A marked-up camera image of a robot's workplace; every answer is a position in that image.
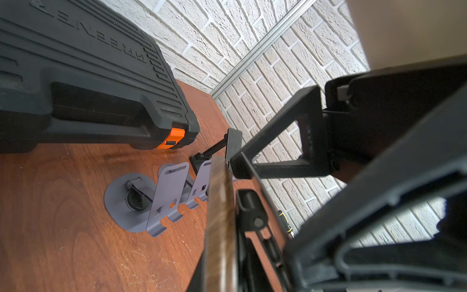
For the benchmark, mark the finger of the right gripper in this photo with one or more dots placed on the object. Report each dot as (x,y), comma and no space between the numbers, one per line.
(429,161)
(293,143)

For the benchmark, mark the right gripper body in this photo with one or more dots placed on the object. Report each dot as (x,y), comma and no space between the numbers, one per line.
(366,113)

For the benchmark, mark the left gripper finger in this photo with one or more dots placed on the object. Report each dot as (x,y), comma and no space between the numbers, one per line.
(229,261)

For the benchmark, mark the dark grey stand wooden base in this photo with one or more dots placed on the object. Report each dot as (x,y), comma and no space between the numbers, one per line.
(240,205)

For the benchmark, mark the black phone stand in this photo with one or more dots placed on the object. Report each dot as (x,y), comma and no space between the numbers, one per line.
(232,143)

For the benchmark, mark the purple-grey phone stand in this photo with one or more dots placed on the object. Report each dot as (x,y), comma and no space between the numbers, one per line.
(200,185)

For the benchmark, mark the grey phone stand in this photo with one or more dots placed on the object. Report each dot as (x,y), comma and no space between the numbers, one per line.
(138,204)

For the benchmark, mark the right corner aluminium profile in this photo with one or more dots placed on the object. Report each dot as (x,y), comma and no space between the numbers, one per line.
(258,50)

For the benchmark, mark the yellow black screwdriver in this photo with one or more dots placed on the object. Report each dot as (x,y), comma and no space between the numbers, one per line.
(285,223)

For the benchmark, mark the black plastic tool case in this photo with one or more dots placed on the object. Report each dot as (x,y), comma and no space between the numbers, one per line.
(77,72)

